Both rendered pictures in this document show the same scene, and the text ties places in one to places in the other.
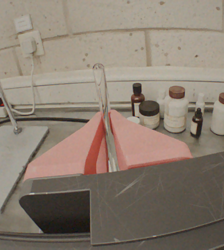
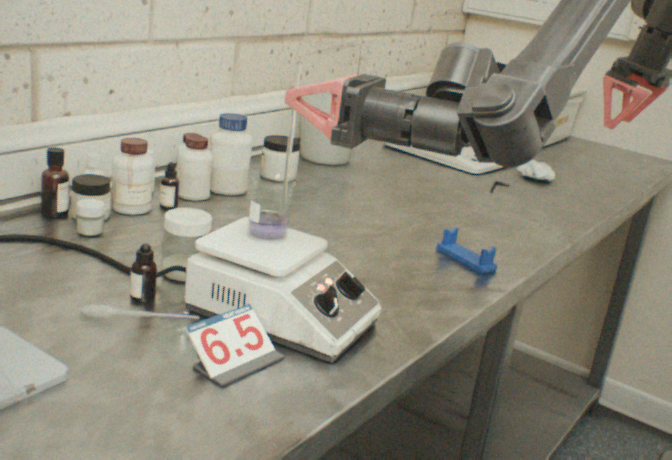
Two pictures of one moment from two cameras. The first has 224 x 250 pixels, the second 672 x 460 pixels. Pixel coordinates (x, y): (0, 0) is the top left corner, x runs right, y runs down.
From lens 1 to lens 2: 85 cm
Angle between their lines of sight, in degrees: 66
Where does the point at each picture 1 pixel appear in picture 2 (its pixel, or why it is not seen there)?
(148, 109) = (101, 183)
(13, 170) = not seen: outside the picture
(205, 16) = (126, 18)
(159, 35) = (55, 59)
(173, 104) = (140, 163)
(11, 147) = not seen: outside the picture
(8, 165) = not seen: outside the picture
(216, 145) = (211, 209)
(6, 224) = (105, 373)
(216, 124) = (194, 184)
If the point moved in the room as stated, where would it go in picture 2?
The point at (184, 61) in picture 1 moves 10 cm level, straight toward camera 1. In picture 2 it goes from (92, 105) to (127, 120)
